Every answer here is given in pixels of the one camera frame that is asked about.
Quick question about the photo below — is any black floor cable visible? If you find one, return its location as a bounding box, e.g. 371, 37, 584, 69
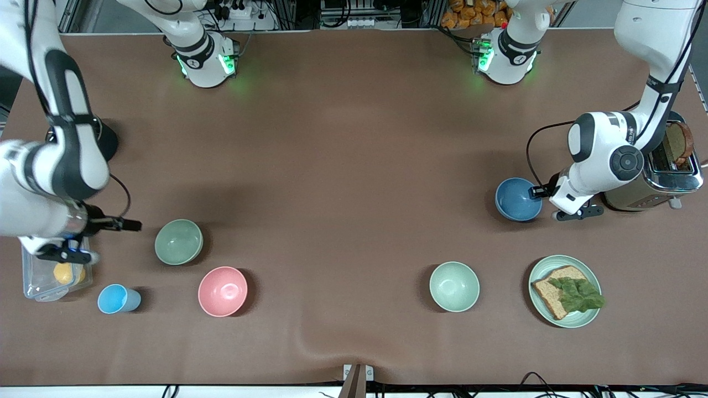
519, 371, 560, 389

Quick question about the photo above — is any black round object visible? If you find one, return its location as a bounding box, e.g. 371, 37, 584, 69
46, 115, 119, 162

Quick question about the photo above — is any brown bread slice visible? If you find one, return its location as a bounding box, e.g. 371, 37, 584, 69
532, 266, 590, 321

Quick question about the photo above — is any light blue cup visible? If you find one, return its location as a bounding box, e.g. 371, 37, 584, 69
97, 284, 142, 315

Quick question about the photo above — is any silver toaster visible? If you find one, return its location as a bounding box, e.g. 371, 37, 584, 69
602, 111, 705, 212

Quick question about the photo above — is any pink bowl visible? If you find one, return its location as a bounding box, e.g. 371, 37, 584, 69
198, 266, 248, 317

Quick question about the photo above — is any white power strip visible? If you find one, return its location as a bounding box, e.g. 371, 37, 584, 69
213, 0, 255, 20

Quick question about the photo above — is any blue bowl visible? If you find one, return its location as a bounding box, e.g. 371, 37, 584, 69
495, 177, 544, 222

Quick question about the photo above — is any pale mint green bowl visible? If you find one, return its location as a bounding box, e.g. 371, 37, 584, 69
429, 261, 480, 312

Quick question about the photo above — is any clear plastic container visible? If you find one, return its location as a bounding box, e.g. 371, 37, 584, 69
22, 238, 93, 302

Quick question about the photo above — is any green lettuce leaf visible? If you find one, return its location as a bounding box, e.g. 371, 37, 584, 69
548, 276, 606, 313

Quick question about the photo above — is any brown table cloth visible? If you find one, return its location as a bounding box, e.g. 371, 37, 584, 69
0, 28, 708, 387

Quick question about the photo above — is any yellow orange fruit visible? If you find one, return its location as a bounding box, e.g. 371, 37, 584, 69
53, 262, 87, 286

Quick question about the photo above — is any sage green bowl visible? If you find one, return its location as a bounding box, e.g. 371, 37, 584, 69
154, 219, 204, 265

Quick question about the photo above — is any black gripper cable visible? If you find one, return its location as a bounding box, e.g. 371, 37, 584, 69
525, 102, 642, 192
108, 174, 132, 219

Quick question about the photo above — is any mint green plate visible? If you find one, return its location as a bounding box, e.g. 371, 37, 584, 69
528, 255, 602, 328

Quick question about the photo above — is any dark toast slice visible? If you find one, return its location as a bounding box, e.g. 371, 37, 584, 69
664, 121, 695, 167

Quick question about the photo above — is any orange snack bag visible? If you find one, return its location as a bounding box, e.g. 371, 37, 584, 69
441, 0, 513, 30

